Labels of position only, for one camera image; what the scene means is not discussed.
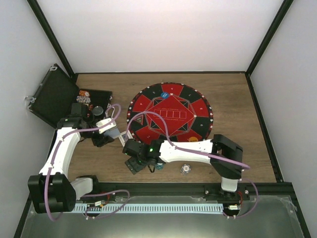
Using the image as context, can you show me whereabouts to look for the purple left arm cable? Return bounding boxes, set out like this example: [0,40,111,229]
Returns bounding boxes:
[44,103,130,221]

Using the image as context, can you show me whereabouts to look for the light blue slotted cable duct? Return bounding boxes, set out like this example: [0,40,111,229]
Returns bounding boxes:
[71,203,223,215]

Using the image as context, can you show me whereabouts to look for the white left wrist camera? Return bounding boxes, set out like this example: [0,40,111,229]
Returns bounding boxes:
[96,118,117,134]

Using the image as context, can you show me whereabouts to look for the teal poker chip stack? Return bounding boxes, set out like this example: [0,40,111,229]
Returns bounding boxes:
[155,163,164,170]

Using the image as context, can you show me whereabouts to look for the blue dealer button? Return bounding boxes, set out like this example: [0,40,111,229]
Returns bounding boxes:
[160,92,169,99]

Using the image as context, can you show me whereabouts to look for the black aluminium frame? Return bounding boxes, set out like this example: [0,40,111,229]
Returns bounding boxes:
[28,0,311,238]

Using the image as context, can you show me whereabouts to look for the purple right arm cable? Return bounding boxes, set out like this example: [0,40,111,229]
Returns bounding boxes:
[125,111,259,220]

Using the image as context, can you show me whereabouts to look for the round red black poker mat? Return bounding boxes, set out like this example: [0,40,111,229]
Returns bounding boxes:
[126,82,213,144]

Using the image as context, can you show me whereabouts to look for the orange chip stack in case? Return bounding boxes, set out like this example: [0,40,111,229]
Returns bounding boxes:
[79,90,90,97]

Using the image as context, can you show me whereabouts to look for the grey striped chips in case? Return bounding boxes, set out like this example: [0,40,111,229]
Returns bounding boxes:
[76,96,91,104]

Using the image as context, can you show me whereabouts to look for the orange round button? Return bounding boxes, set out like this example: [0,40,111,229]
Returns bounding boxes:
[188,137,199,142]

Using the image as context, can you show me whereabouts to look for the black poker chip case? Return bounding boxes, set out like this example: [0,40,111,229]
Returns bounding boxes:
[27,63,113,128]

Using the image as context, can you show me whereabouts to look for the white playing card box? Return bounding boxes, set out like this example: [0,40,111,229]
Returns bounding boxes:
[118,131,133,147]

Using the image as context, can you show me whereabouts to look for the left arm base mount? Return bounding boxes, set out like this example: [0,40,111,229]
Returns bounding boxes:
[81,187,117,201]

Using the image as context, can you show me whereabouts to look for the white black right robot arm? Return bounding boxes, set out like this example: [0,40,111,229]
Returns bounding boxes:
[122,134,248,200]

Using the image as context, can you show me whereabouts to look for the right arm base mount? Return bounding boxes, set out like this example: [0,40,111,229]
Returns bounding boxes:
[204,189,250,203]

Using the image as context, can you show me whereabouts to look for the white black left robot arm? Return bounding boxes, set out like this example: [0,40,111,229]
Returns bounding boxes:
[28,103,116,217]

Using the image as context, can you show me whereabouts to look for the blue white poker chip stack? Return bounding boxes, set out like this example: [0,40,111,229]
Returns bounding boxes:
[180,164,191,175]

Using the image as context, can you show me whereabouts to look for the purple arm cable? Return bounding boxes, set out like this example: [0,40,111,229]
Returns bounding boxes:
[44,103,130,221]
[125,111,259,220]

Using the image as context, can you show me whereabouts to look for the blue patterned card deck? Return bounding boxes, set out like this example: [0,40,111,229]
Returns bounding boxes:
[104,127,120,139]

